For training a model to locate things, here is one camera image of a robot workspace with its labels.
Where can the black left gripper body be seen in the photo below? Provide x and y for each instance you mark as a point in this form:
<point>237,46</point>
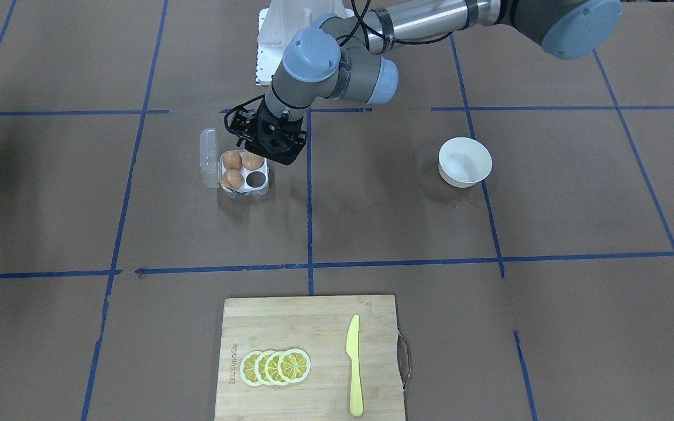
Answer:
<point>272,135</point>

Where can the brown egg carried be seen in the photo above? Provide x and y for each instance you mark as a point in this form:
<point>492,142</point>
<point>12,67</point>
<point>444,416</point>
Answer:
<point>252,162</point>

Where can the white paper bowl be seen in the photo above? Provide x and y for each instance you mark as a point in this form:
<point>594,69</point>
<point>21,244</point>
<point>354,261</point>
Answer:
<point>463,162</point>

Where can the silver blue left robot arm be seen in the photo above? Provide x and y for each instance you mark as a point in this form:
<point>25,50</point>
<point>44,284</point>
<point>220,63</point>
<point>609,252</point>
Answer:
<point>314,49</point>

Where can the brown egg upper in box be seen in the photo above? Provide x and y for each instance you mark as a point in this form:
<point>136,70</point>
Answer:
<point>232,160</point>

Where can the brown egg in box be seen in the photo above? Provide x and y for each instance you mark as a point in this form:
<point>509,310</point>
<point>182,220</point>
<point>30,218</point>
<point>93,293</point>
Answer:
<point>233,180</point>
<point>232,160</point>

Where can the clear plastic egg box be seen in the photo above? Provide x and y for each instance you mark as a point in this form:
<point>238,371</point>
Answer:
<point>211,169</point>

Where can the brown egg lower in box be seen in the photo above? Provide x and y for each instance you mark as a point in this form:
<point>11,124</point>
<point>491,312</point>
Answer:
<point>233,180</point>

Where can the wooden cutting board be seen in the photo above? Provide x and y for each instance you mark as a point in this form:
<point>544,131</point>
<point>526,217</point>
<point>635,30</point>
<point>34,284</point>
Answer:
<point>319,326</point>

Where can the yellow plastic knife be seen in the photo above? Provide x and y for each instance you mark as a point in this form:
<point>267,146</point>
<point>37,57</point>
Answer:
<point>356,406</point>

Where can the lemon slice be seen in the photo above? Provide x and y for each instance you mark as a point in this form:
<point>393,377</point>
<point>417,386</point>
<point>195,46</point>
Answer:
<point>294,365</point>
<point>271,369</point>
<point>260,368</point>
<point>249,369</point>

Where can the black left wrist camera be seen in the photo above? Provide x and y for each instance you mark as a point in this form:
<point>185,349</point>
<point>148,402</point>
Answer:
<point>242,124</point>

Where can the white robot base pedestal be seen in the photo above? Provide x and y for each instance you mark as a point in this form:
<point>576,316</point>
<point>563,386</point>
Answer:
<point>278,24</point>

